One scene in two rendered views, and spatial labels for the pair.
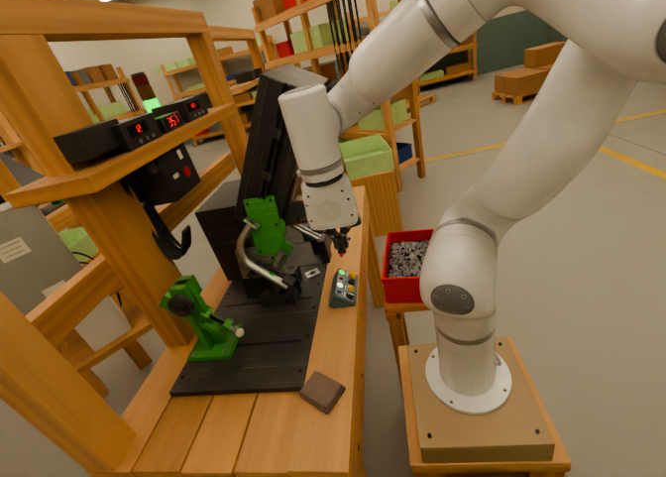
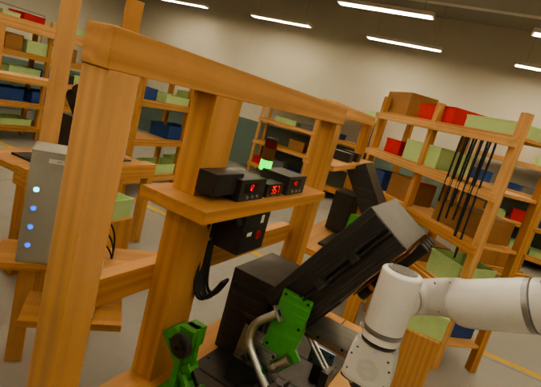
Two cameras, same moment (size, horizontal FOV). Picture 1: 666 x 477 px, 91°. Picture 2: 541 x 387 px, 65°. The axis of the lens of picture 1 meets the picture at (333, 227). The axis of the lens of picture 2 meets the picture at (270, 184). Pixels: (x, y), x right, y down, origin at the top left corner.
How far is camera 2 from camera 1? 0.36 m
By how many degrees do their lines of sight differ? 22
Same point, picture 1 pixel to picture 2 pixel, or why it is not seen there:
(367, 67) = (462, 302)
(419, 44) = (509, 317)
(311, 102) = (406, 288)
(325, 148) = (396, 323)
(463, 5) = not seen: outside the picture
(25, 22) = (239, 92)
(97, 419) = not seen: outside the picture
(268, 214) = (297, 315)
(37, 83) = (217, 130)
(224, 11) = (356, 76)
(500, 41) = not seen: outside the picture
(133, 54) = (252, 65)
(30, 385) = (64, 333)
